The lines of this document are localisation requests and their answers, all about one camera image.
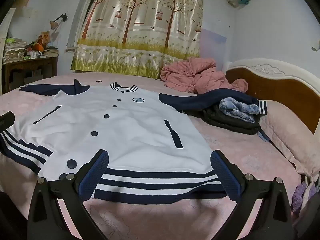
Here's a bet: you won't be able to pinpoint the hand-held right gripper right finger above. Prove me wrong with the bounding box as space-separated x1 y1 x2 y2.
210 150 294 240

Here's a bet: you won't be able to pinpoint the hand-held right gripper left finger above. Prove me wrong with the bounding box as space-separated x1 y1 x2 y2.
27 149 110 240

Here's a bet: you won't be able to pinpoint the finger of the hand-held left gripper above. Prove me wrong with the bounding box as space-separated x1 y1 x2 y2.
0 112 15 132

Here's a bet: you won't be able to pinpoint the white and navy baseball jacket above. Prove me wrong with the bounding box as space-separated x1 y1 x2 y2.
0 79 268 205

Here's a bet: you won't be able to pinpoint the dark folded clothes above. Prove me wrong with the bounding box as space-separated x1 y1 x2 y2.
185 102 263 136

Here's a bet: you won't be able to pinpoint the wooden cabinet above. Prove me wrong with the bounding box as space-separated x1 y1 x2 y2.
2 55 58 94

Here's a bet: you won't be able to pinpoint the blue plaid cloth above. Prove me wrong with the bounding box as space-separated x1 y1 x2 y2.
219 97 260 123

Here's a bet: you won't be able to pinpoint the pile of clutter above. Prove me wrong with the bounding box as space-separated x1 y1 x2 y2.
4 31 59 63

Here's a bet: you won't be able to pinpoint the purple cloth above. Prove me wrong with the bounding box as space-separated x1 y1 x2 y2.
291 181 317 213

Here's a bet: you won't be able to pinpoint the pink pillow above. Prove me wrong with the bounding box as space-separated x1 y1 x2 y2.
259 99 320 178

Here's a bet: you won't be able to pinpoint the white and wooden headboard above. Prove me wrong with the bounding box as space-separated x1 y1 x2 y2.
226 58 320 135

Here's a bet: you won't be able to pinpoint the pink quilt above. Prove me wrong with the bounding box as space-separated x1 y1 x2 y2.
160 57 248 94

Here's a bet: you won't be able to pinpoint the tree print curtain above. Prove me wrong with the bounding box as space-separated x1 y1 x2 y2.
71 0 206 80

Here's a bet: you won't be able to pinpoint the wall lamp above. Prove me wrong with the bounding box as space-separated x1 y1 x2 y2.
49 13 68 30

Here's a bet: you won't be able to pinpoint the white window frame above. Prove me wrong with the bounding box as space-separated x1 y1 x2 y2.
75 0 100 48

